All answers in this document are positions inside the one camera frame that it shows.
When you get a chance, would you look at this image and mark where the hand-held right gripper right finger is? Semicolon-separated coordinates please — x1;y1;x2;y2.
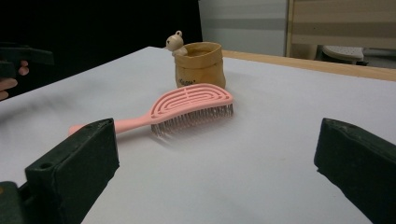
313;118;396;224

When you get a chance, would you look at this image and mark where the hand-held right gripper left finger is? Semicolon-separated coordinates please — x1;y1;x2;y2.
24;118;120;224

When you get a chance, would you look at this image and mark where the pink hairbrush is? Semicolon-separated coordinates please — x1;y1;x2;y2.
68;82;234;139

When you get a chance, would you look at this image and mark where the tan bag-shaped holder with bear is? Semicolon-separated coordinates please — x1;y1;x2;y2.
164;30;227;90

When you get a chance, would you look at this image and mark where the white table sheet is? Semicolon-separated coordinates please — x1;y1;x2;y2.
0;46;396;224

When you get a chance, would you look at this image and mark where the white perforated stool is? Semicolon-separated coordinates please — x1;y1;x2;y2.
321;45;365;63

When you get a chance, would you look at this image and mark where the wooden shelf unit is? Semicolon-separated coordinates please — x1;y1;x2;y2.
285;0;396;61

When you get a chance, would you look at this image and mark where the white cabinet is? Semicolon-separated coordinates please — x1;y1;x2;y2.
199;0;289;58

